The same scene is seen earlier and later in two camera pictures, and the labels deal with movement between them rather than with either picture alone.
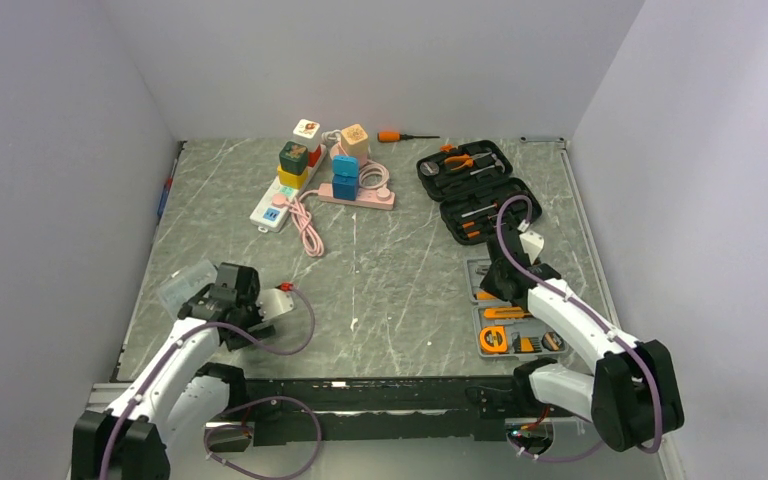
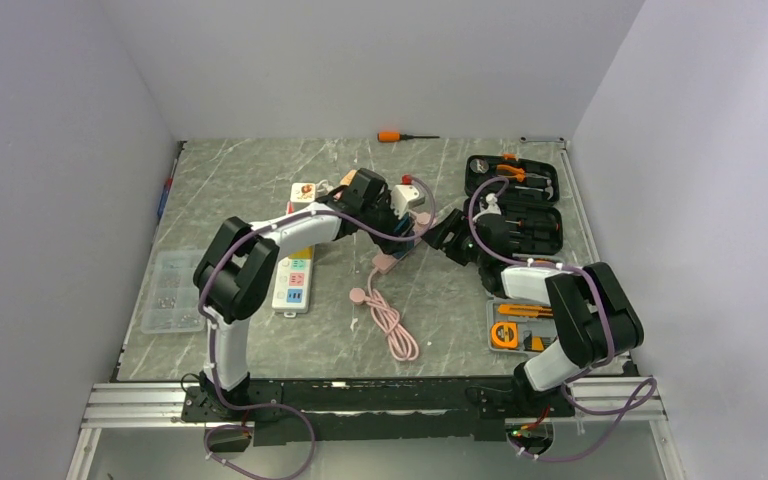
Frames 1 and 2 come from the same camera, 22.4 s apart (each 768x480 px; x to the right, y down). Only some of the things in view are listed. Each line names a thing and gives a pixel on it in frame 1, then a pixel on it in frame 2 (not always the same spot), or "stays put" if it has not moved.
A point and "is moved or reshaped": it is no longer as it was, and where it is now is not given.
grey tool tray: [507, 331] is moved or reshaped
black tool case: [470, 180] to [524, 193]
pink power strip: [371, 198] is moved or reshaped
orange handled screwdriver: [391, 137] stays put
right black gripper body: [490, 282] to [465, 247]
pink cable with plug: [302, 218] to [400, 344]
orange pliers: [466, 159] to [519, 173]
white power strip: [268, 217] to [292, 285]
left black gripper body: [247, 303] to [382, 217]
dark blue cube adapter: [345, 187] is moved or reshaped
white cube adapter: [307, 131] to [302, 192]
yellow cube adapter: [293, 181] to [306, 253]
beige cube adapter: [354, 142] to [348, 177]
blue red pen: [165, 192] stays put
